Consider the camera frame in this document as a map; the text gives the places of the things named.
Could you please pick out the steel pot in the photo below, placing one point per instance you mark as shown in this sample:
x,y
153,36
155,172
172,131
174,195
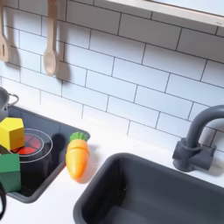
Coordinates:
x,y
3,102

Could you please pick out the black toy stove top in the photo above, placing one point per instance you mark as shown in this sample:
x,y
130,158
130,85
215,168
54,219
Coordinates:
x,y
43,170

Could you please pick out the green toy block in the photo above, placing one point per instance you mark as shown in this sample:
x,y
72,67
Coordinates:
x,y
10,175

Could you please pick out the yellow toy block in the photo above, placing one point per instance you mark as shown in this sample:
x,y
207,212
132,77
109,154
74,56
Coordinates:
x,y
11,134

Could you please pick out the wooden spoon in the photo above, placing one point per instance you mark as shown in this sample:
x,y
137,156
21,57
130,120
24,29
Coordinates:
x,y
50,60

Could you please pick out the orange toy carrot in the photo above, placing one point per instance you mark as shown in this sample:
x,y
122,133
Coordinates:
x,y
76,159

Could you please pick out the wooden slotted spatula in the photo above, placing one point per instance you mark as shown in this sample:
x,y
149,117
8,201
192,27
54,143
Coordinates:
x,y
3,50

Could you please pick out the light wooden shelf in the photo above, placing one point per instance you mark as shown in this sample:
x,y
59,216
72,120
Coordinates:
x,y
175,11

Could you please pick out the dark grey tap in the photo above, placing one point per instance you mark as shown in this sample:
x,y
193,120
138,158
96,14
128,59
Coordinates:
x,y
189,154

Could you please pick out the dark grey sink basin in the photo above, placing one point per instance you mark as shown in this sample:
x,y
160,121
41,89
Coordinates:
x,y
131,194

